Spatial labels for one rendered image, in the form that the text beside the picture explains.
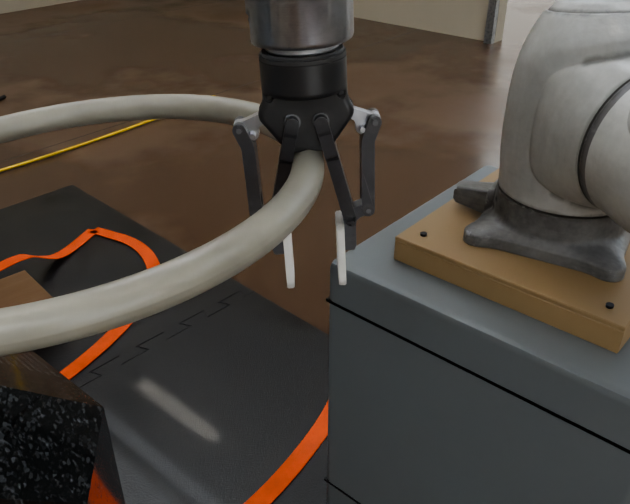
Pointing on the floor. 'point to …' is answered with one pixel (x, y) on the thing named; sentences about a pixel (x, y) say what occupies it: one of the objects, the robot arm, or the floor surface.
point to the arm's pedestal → (474, 394)
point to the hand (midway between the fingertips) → (314, 252)
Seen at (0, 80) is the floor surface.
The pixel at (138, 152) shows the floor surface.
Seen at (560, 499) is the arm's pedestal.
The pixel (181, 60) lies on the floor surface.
